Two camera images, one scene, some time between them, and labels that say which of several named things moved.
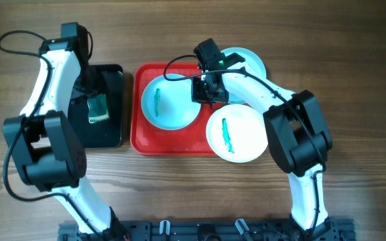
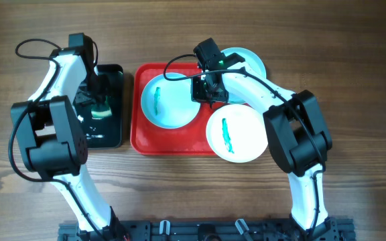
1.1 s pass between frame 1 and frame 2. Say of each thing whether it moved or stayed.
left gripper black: moved
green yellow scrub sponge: moved
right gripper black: stayed
